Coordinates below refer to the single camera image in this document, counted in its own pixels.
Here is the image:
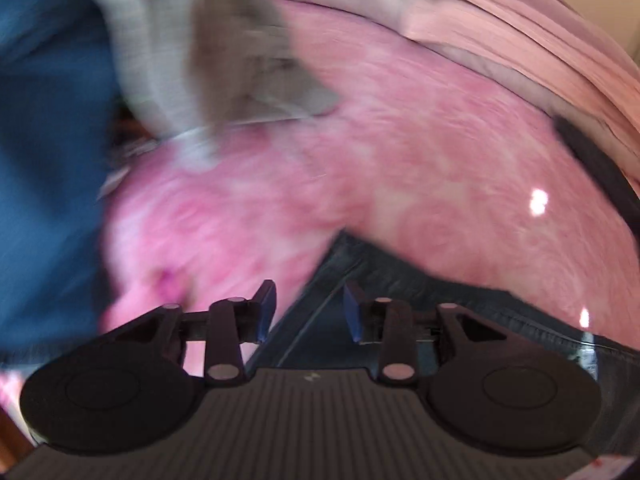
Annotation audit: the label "blue cloth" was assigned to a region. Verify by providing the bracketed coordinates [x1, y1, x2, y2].
[0, 0, 126, 367]

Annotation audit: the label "pink striped pillow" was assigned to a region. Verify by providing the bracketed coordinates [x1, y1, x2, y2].
[400, 0, 640, 141]

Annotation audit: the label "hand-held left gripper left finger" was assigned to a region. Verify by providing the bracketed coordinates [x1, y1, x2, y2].
[102, 279, 278, 387]

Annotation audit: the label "pink patterned blanket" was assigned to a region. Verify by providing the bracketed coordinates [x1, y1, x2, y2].
[0, 0, 640, 411]

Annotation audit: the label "grey beige cloth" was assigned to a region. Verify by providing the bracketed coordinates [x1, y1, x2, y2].
[65, 0, 342, 172]

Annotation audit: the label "dark cloth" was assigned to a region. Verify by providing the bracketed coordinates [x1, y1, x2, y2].
[554, 114, 640, 203]

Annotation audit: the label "dark denim pants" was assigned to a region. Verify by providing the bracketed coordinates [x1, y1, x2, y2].
[244, 229, 640, 461]

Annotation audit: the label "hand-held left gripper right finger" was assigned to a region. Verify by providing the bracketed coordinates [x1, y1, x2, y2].
[343, 280, 517, 387]

